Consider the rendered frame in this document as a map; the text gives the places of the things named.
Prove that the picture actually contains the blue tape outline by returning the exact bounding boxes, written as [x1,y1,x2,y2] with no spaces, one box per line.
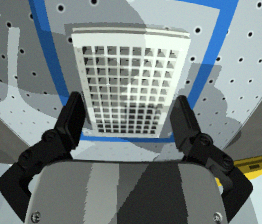
[28,0,239,143]

